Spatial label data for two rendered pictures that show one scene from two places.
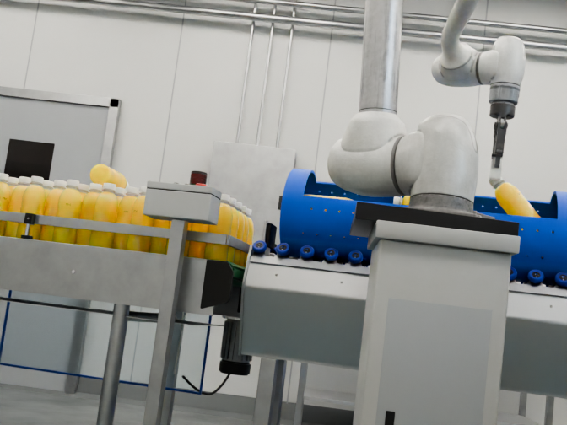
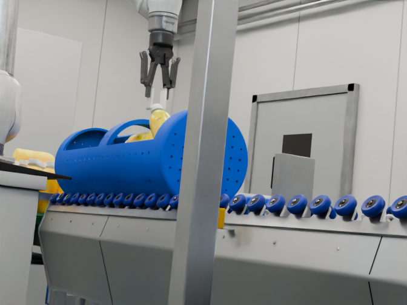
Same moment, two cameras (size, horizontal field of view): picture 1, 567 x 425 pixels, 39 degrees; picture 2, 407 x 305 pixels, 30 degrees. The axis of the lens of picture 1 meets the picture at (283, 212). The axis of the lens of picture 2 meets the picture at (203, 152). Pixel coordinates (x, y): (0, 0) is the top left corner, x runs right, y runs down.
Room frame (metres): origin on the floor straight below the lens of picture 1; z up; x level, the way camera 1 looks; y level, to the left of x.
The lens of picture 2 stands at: (0.97, -2.44, 0.88)
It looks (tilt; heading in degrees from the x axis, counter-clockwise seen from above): 6 degrees up; 49
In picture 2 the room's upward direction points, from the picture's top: 6 degrees clockwise
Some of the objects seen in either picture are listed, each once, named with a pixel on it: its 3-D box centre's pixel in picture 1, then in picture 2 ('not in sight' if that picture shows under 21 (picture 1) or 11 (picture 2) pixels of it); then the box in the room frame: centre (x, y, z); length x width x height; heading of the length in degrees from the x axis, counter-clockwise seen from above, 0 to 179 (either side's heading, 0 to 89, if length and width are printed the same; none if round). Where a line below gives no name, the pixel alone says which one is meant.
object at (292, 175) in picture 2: not in sight; (290, 189); (2.28, -1.27, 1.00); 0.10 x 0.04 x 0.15; 168
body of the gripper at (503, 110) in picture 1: (501, 119); (160, 48); (2.36, -0.62, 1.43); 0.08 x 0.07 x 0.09; 170
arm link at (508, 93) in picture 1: (504, 96); (162, 25); (2.35, -0.63, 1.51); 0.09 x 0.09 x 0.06
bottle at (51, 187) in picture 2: (225, 233); (48, 189); (2.49, 0.17, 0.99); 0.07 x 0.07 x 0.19
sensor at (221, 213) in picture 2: not in sight; (228, 218); (2.17, -1.19, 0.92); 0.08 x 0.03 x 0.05; 168
